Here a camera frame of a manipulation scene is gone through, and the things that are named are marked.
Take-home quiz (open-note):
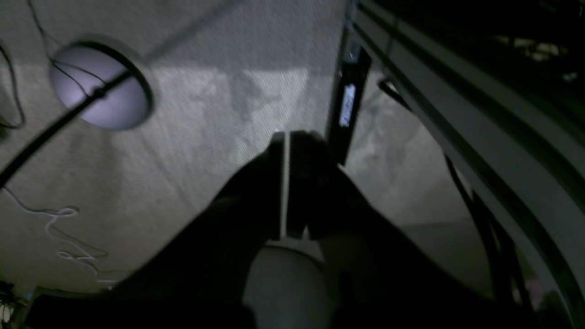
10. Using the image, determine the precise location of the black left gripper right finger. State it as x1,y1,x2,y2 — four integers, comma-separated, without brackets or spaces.
287,131,526,329

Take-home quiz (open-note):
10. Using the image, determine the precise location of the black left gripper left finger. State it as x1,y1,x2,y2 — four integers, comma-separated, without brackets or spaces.
110,133,286,329

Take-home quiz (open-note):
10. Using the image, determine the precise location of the black lamp pole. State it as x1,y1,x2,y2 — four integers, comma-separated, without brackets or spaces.
0,70,148,189

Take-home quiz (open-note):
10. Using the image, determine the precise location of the round lamp base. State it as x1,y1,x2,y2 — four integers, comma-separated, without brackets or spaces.
49,41,154,131

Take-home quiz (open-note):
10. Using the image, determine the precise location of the white cable on floor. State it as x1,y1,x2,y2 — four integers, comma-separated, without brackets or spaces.
0,185,119,285

